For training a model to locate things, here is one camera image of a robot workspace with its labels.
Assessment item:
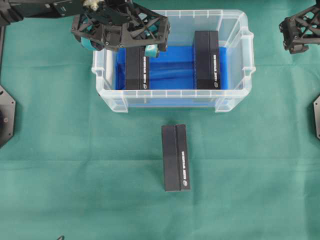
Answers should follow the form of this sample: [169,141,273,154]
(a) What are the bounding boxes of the black d435i box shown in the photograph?
[125,47,150,90]
[193,30,221,90]

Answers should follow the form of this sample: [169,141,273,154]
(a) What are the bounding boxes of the black frame bar left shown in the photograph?
[0,26,6,63]

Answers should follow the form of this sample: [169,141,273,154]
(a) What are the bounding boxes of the green table cloth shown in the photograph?
[0,0,320,240]

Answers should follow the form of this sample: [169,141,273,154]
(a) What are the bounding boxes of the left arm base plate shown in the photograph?
[0,86,16,147]

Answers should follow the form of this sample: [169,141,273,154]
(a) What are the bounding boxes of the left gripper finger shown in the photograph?
[80,36,96,51]
[144,44,160,58]

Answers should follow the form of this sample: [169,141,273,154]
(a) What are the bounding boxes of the dark object bottom edge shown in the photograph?
[57,235,65,240]

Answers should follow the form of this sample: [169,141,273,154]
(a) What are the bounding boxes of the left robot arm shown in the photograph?
[0,0,171,58]

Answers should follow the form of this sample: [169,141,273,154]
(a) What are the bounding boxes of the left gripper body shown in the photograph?
[71,0,170,52]

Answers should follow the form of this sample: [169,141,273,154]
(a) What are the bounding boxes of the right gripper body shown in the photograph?
[279,0,320,55]

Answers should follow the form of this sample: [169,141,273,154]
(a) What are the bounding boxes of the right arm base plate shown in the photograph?
[313,95,320,140]

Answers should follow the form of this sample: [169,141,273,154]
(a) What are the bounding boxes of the blue liner sheet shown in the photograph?
[115,46,229,90]

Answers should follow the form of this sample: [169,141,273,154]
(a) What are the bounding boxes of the black D415 camera box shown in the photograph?
[161,124,191,192]

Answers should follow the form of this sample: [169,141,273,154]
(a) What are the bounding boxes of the clear plastic storage case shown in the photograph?
[91,9,256,113]

